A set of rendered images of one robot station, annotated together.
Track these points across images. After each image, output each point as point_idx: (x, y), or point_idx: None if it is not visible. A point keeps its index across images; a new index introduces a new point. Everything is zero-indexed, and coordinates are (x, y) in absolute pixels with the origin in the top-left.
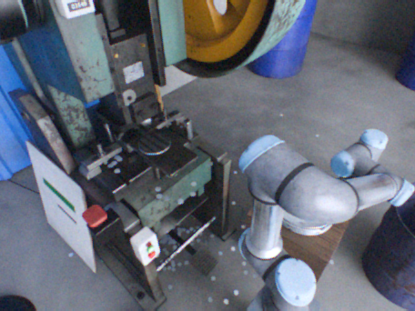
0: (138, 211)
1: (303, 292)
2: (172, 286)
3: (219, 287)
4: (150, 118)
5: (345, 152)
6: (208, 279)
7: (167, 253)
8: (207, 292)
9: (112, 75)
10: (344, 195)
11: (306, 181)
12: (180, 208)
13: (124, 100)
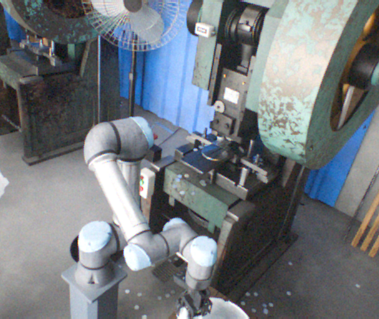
0: (165, 168)
1: (83, 233)
2: (153, 267)
3: (150, 302)
4: (262, 164)
5: (182, 222)
6: (158, 294)
7: (184, 262)
8: (146, 292)
9: (211, 81)
10: (91, 143)
11: (100, 124)
12: (207, 236)
13: (215, 105)
